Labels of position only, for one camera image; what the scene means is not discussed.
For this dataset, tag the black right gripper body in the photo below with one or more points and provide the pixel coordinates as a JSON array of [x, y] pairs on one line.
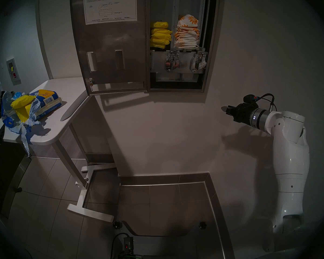
[[243, 113]]

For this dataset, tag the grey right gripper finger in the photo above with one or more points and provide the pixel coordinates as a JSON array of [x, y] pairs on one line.
[[227, 107], [230, 112]]

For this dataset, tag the steel dispenser door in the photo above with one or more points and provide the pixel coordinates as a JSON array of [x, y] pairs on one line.
[[108, 45]]

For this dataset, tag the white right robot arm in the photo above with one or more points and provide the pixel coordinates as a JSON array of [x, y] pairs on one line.
[[289, 153]]

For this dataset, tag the dark brown restroom door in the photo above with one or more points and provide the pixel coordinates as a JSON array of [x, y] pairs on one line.
[[5, 180]]

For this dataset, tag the steel dispenser cabinet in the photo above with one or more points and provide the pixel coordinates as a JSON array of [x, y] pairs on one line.
[[178, 85]]

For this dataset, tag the black door stopper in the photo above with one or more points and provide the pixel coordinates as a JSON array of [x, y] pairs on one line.
[[17, 190]]

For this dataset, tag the stack of floral pads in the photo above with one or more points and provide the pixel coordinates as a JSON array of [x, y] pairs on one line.
[[186, 38]]

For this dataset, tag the torn blue plastic wrapper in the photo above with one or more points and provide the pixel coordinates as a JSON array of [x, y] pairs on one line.
[[24, 142]]

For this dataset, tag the chrome dispensing lever mechanism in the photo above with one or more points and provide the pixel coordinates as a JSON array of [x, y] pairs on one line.
[[198, 62], [172, 62]]

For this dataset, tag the blue yellow pad package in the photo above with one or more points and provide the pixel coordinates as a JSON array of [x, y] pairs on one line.
[[50, 103]]

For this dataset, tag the white overbed table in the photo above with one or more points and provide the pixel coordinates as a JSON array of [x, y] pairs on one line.
[[64, 99]]

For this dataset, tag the orange floral wrapped pad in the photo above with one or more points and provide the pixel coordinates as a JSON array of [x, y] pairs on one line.
[[188, 20]]

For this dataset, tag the black base knob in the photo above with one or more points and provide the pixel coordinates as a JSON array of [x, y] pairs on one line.
[[202, 225], [117, 224]]

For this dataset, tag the white instruction sheet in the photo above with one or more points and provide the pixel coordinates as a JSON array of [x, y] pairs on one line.
[[110, 7]]

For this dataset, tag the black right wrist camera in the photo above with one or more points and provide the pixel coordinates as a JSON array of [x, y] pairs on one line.
[[250, 98]]

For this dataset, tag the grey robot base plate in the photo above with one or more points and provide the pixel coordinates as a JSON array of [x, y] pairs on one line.
[[164, 246]]

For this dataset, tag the black box red switch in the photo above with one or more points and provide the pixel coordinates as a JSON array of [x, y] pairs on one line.
[[128, 243]]

